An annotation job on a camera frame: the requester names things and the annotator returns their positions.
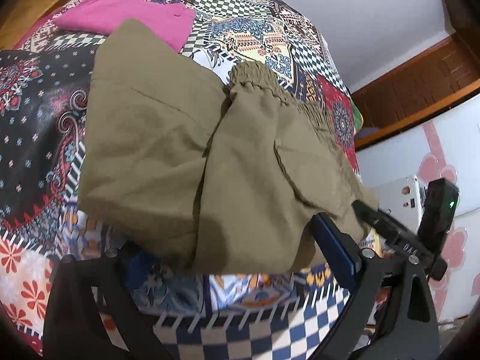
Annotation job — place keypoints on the olive green pants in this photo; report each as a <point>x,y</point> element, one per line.
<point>212,177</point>

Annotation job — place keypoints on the folded pink garment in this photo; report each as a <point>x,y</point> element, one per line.
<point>172,22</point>

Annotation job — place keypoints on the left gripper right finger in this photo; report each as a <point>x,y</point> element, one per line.
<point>407,328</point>

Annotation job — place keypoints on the brown wooden door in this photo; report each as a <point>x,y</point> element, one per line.
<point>428,84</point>

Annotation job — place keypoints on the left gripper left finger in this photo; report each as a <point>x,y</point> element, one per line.
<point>91,315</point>

